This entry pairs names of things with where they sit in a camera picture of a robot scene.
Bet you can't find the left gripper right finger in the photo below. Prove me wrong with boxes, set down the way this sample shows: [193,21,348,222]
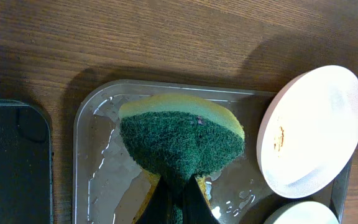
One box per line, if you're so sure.
[182,175,219,224]

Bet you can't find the pale blue plate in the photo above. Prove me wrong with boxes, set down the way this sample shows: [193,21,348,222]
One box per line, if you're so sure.
[264,201,339,224]

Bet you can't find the white plate top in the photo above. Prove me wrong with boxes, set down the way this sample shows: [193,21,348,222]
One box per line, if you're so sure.
[256,65,358,198]

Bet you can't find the green yellow sponge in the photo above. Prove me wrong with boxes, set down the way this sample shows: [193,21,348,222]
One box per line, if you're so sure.
[119,93,245,223]

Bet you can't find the brown plastic serving tray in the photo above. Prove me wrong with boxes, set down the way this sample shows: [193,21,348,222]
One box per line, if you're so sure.
[71,78,353,224]

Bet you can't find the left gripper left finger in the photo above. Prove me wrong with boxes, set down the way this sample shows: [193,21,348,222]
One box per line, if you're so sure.
[136,178,173,224]

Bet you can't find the black rectangular tray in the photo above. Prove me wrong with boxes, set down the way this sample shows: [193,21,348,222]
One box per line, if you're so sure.
[0,100,53,224]

